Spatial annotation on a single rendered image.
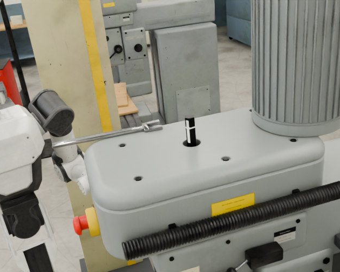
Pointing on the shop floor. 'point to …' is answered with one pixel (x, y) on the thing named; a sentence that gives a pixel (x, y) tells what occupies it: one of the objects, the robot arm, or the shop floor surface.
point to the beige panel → (79, 95)
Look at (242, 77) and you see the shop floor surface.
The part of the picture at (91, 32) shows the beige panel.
